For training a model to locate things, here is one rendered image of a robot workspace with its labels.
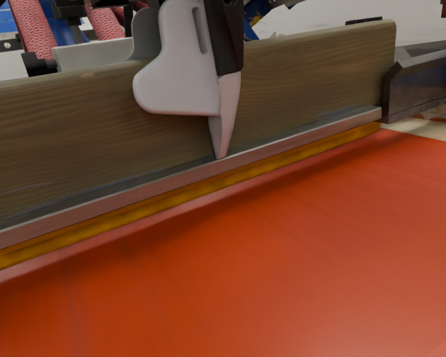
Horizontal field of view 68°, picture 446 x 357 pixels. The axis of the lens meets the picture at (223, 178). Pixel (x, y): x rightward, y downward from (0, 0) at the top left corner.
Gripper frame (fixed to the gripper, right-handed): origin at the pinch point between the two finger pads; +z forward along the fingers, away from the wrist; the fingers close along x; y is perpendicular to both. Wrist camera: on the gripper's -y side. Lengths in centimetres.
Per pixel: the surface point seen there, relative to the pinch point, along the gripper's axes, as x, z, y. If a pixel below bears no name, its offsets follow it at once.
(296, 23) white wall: -219, -3, -200
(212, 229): 3.8, 5.3, 2.7
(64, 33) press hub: -78, -10, -1
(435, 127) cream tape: 2.5, 5.3, -23.3
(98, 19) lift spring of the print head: -51, -11, -5
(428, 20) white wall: -106, 5, -200
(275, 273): 9.6, 5.3, 2.1
